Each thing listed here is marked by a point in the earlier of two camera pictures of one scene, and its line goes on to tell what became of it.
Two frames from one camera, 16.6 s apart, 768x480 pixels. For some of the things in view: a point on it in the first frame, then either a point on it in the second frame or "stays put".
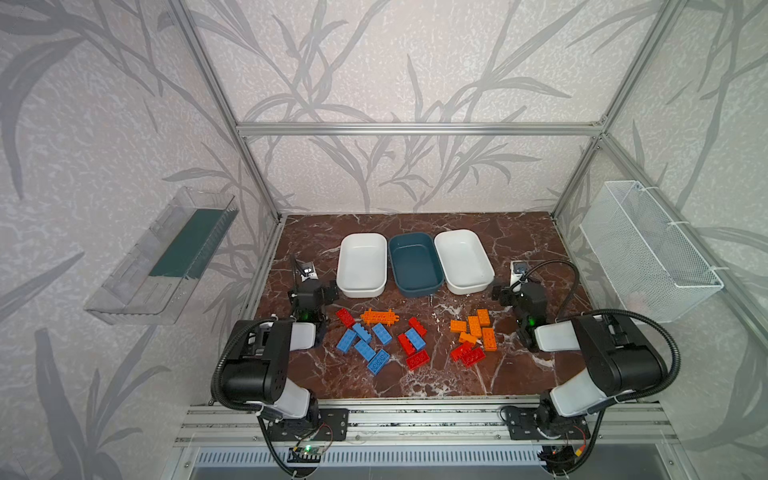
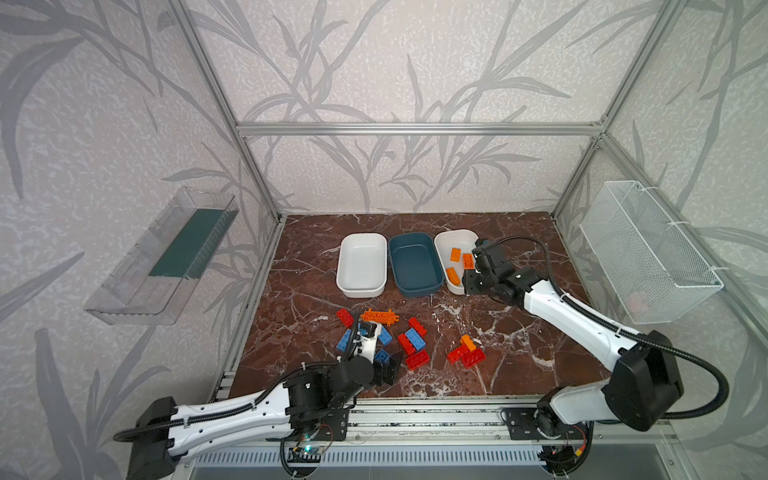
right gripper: [519, 294] to [477, 279]
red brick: [406, 344] stays put
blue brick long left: [346, 341] stays put
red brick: [471, 357] stays put
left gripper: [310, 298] to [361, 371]
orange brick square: [458, 326] to [468, 260]
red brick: [417, 359] stays put
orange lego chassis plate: [379, 317] stays put
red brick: [413, 322] stays put
